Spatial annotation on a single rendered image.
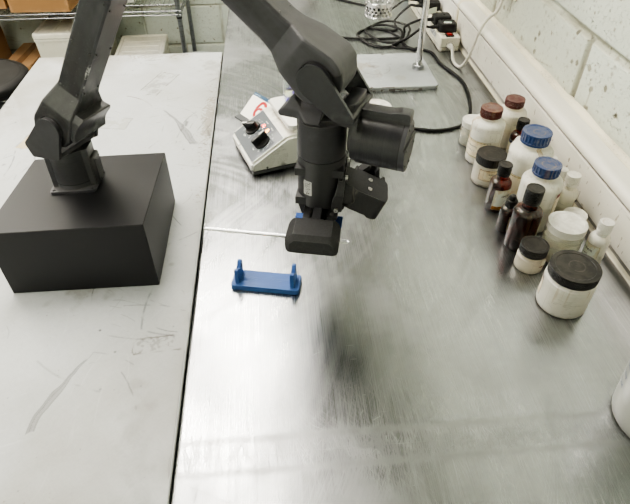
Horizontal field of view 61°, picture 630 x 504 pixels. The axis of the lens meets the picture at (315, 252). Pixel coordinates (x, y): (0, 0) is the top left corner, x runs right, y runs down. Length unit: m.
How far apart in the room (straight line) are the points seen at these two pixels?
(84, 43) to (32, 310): 0.37
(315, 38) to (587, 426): 0.53
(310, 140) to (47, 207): 0.41
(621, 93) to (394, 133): 0.52
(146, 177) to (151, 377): 0.31
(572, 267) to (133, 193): 0.62
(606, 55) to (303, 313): 0.66
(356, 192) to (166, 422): 0.35
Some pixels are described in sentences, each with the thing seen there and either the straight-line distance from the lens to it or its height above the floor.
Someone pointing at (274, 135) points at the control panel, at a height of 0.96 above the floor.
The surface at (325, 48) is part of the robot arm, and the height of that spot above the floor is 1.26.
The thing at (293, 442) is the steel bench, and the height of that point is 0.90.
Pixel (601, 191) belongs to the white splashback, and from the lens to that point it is 0.96.
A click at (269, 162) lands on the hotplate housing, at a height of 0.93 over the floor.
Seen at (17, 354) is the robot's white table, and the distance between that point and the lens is 0.81.
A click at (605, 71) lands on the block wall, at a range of 1.06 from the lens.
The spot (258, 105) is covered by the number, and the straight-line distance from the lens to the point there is 1.20.
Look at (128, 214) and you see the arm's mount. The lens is 0.78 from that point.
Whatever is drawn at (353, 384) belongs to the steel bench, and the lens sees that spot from 0.69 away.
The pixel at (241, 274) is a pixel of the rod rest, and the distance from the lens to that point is 0.80.
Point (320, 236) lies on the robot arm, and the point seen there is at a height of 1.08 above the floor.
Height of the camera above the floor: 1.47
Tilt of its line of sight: 42 degrees down
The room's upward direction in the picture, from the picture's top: straight up
